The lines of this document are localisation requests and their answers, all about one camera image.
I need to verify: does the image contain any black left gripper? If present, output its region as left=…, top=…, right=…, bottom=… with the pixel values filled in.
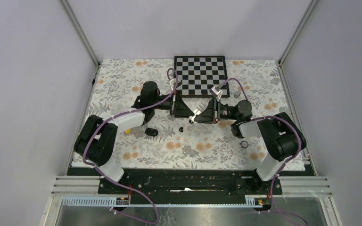
left=151, top=90, right=195, bottom=118

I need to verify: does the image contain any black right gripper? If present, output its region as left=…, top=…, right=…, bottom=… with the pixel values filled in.
left=193, top=98, right=239, bottom=125

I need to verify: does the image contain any white earbud charging case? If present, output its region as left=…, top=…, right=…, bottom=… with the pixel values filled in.
left=189, top=109, right=201, bottom=124

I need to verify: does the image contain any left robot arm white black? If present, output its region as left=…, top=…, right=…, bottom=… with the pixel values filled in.
left=74, top=81, right=194, bottom=194

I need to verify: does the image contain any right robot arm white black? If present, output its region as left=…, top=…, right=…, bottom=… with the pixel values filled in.
left=190, top=98, right=307, bottom=194

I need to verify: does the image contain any black oval earbud case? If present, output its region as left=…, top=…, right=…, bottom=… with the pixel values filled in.
left=145, top=128, right=158, bottom=137

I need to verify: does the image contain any floral patterned table mat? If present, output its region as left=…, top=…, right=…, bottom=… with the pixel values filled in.
left=72, top=58, right=306, bottom=171

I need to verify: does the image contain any small grey cube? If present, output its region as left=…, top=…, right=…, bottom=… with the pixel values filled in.
left=233, top=91, right=241, bottom=99

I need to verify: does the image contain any black white checkerboard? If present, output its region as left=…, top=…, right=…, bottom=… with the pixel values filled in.
left=174, top=56, right=228, bottom=98

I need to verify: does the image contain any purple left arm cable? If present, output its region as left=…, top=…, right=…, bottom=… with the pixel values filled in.
left=82, top=68, right=181, bottom=225

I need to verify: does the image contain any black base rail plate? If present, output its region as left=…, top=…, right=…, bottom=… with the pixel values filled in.
left=98, top=168, right=283, bottom=205

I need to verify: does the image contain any slotted grey cable duct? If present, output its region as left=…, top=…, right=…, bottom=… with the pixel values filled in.
left=62, top=195, right=271, bottom=208

